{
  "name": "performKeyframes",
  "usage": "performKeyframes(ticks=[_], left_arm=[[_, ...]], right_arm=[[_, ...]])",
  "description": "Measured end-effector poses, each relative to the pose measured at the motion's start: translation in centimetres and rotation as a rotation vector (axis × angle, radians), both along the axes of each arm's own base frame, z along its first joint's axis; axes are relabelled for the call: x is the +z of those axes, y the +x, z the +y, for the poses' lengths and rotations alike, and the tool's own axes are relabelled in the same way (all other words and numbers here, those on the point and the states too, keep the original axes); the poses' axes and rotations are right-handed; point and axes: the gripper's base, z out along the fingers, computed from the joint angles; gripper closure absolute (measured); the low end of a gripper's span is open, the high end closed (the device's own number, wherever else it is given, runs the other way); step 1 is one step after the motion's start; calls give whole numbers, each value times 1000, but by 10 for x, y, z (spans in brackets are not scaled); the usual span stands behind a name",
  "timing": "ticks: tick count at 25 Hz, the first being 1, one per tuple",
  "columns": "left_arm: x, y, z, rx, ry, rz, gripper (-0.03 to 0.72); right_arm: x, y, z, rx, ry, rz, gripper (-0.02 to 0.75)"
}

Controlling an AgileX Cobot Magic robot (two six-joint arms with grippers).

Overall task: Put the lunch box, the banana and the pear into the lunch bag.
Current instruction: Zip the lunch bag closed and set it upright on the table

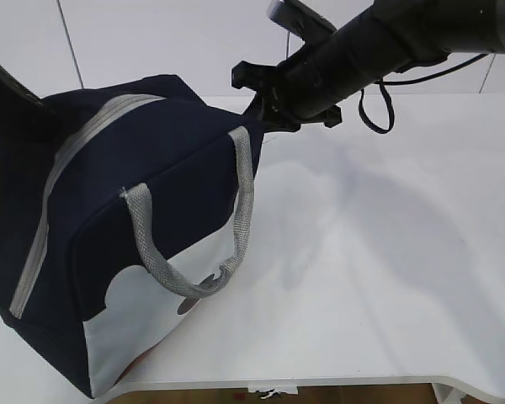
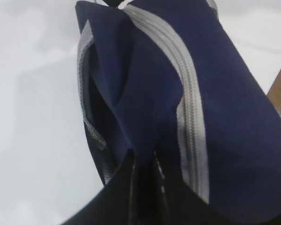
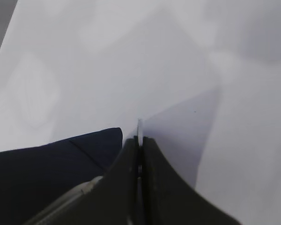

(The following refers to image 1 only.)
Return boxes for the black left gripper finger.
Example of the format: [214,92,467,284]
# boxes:
[0,64,63,143]

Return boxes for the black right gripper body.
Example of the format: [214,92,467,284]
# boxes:
[231,44,342,131]

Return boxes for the navy blue lunch bag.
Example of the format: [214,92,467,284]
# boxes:
[0,75,265,398]

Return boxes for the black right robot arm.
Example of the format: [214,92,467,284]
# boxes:
[231,1,505,132]

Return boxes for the white table leg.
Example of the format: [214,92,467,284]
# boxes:
[432,383,466,404]

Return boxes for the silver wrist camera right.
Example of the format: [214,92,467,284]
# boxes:
[267,0,337,44]

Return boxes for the black cable loop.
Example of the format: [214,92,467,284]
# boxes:
[357,79,394,135]

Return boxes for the white table bracket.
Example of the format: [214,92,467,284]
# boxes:
[247,382,299,400]

